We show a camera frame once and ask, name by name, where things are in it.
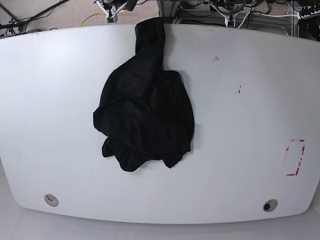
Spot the black T-shirt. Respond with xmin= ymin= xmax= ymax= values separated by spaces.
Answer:
xmin=93 ymin=17 xmax=195 ymax=172

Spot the red tape rectangle marking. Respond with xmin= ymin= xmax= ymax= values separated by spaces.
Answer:
xmin=283 ymin=139 xmax=306 ymax=177

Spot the white power strip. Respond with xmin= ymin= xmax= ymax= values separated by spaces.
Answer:
xmin=297 ymin=7 xmax=320 ymax=20

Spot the grey aluminium frame stand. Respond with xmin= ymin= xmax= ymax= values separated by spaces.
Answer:
xmin=156 ymin=0 xmax=181 ymax=24

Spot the yellow cable on floor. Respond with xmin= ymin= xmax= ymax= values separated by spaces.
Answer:
xmin=79 ymin=4 xmax=126 ymax=28

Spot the left table cable grommet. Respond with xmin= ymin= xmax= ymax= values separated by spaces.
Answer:
xmin=44 ymin=194 xmax=59 ymax=207

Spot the table cable grommet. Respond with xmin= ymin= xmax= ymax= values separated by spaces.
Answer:
xmin=262 ymin=199 xmax=278 ymax=213
xmin=44 ymin=194 xmax=59 ymax=207

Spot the right table cable grommet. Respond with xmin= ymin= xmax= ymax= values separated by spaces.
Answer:
xmin=262 ymin=199 xmax=278 ymax=213

